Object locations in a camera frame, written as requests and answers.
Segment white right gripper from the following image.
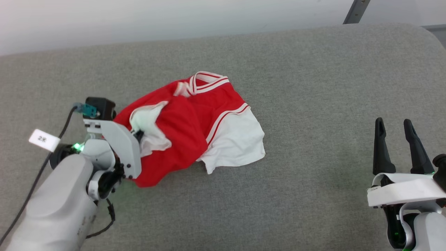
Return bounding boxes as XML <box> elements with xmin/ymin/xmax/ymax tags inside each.
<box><xmin>367</xmin><ymin>117</ymin><xmax>446</xmax><ymax>208</ymax></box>

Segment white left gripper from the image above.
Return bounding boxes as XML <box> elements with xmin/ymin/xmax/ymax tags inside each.
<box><xmin>83</xmin><ymin>119</ymin><xmax>145</xmax><ymax>180</ymax></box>

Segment red white Bulls jersey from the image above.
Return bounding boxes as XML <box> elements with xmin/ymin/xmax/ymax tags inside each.
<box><xmin>113</xmin><ymin>71</ymin><xmax>266</xmax><ymax>188</ymax></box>

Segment grey metal bar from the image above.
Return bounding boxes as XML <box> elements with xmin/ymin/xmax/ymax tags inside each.
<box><xmin>343</xmin><ymin>0</ymin><xmax>370</xmax><ymax>25</ymax></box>

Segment teal cable connector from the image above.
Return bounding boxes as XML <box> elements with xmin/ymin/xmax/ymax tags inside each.
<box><xmin>73</xmin><ymin>102</ymin><xmax>97</xmax><ymax>118</ymax></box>

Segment short black looped cable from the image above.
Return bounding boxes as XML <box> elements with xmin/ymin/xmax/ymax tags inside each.
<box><xmin>85</xmin><ymin>198</ymin><xmax>116</xmax><ymax>239</ymax></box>

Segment white cable label tag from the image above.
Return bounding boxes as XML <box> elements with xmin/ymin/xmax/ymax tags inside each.
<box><xmin>29</xmin><ymin>129</ymin><xmax>61</xmax><ymax>152</ymax></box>

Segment long black cable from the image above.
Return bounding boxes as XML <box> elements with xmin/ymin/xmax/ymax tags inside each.
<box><xmin>0</xmin><ymin>106</ymin><xmax>78</xmax><ymax>246</ymax></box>

